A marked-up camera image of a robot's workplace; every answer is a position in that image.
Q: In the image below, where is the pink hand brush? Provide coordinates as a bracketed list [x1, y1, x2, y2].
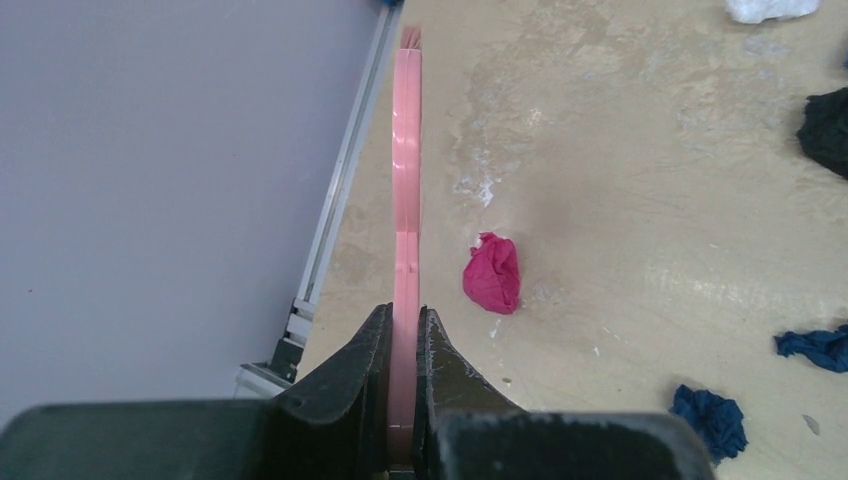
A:
[387, 26, 422, 467]

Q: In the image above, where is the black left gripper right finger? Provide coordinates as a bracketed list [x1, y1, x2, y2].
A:
[413, 308, 715, 480]

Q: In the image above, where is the dark blue paper scrap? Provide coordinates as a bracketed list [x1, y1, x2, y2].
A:
[669, 384, 748, 464]

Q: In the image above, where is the black paper scrap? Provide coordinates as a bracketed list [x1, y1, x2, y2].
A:
[796, 87, 847, 179]

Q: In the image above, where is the white paper scrap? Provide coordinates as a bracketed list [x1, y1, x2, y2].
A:
[724, 0, 821, 25]

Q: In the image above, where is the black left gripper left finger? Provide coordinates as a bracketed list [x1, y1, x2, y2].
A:
[1, 304, 392, 479]

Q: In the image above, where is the round magenta paper ball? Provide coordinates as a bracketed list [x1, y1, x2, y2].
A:
[462, 232, 521, 315]

